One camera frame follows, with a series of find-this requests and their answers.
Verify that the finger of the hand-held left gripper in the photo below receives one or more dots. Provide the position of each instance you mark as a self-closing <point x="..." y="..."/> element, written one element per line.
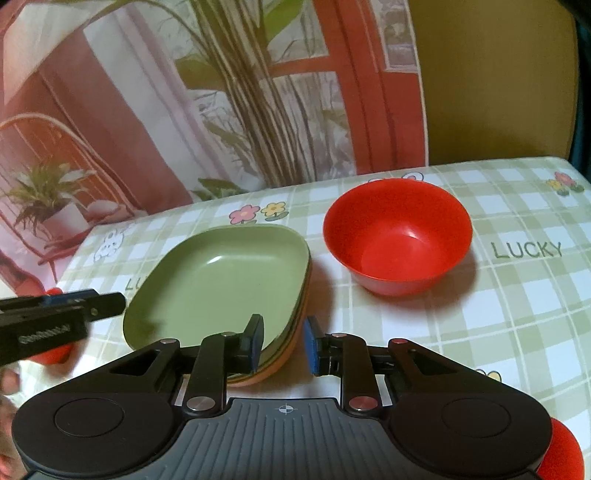
<point x="104" y="304"/>

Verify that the orange plate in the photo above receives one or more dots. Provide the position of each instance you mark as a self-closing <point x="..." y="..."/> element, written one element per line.
<point x="295" y="318"/>

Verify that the printed plant backdrop cloth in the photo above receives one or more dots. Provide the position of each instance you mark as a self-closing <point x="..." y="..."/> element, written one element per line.
<point x="138" y="115"/>

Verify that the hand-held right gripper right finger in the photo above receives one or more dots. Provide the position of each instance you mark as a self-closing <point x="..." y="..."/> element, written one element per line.
<point x="313" y="347"/>

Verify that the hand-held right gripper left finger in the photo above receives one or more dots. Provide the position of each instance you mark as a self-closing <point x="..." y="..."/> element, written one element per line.
<point x="253" y="345"/>

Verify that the red bowl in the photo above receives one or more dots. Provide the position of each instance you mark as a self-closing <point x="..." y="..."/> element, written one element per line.
<point x="561" y="454"/>
<point x="397" y="240"/>
<point x="57" y="356"/>

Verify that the green plate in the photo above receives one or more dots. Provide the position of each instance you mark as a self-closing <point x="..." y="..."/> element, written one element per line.
<point x="217" y="277"/>

